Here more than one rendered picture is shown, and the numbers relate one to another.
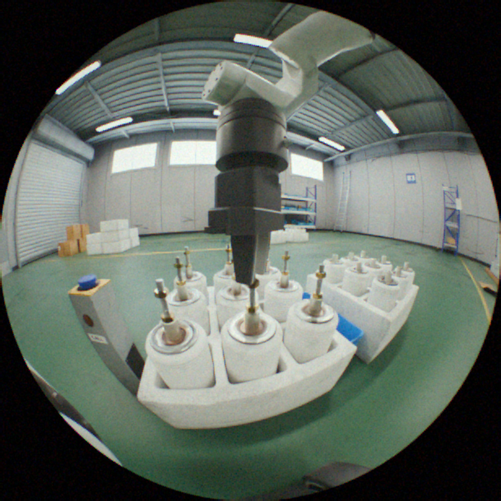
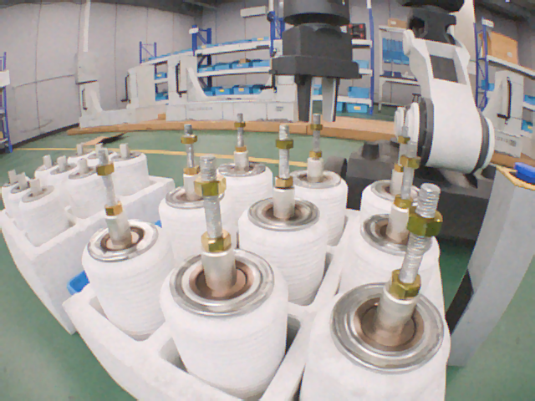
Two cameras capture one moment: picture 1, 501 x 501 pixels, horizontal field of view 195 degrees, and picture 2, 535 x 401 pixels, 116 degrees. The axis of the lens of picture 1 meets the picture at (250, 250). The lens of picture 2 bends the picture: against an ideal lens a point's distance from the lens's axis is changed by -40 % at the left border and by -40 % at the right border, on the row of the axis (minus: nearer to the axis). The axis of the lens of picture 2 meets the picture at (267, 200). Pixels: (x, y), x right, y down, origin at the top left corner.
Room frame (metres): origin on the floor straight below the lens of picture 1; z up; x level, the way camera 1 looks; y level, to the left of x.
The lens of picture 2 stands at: (0.49, 0.19, 0.38)
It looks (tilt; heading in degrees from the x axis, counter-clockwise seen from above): 24 degrees down; 221
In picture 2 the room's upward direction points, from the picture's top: 1 degrees counter-clockwise
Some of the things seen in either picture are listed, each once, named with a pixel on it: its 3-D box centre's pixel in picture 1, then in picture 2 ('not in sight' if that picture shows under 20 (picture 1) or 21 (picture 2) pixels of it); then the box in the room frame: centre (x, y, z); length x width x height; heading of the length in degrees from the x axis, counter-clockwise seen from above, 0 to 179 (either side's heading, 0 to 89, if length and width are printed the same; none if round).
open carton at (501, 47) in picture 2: not in sight; (498, 49); (-5.12, 0.93, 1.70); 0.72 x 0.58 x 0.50; 111
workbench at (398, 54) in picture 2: not in sight; (412, 71); (-5.29, -0.97, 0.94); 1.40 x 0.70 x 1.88; 108
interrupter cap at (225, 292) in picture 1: (237, 292); (283, 213); (0.29, 0.03, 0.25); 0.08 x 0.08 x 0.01
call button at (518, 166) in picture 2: (87, 282); (526, 174); (0.14, 0.29, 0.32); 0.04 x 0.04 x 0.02
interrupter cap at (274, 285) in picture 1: (284, 285); (195, 195); (0.32, -0.08, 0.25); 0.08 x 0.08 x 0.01
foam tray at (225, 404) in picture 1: (239, 342); (281, 317); (0.29, 0.03, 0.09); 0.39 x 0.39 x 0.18; 16
